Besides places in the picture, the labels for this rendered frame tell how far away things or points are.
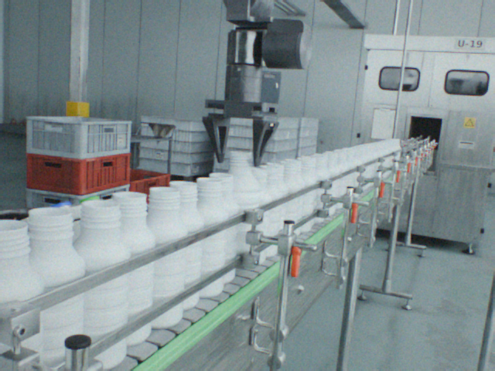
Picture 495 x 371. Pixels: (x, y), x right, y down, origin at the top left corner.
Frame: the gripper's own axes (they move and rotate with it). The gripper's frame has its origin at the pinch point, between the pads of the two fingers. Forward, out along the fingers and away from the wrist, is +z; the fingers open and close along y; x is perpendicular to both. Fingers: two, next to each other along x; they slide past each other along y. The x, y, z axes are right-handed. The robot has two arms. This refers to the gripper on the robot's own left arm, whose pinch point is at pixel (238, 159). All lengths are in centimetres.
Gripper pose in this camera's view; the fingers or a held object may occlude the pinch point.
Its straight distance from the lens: 81.1
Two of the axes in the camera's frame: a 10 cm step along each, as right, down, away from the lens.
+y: -9.2, -1.2, 3.8
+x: -3.9, 1.2, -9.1
